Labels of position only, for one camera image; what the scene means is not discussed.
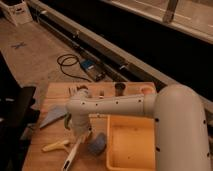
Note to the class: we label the green pepper toy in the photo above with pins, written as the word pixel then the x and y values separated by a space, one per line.
pixel 67 120

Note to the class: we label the yellow plastic bin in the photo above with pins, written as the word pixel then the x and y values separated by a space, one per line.
pixel 130 144

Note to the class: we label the grey blue sponge block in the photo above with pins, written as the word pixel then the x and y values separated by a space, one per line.
pixel 98 145

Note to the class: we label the brown chocolate toy block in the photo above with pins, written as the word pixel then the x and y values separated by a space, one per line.
pixel 82 88

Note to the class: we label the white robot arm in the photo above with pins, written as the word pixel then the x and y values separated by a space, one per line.
pixel 181 136

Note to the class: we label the grey blue folded cloth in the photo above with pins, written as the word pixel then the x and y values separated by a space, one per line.
pixel 54 114

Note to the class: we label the white crate on floor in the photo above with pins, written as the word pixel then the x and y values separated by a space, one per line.
pixel 17 14

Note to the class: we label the dark brown cup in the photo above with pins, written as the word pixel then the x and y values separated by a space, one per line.
pixel 119 88

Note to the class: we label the white and red box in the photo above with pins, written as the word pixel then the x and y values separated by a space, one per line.
pixel 71 91

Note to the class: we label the black chair at left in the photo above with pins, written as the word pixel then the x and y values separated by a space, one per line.
pixel 15 114

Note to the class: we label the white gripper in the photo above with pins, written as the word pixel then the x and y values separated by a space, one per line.
pixel 82 132

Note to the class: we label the long metal rail frame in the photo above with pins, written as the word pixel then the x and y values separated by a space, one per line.
pixel 149 50

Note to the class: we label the blue and black power box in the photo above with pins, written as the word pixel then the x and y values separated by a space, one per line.
pixel 92 70

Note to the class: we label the yellow plastic banana toy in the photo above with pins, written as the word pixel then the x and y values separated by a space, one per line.
pixel 59 145

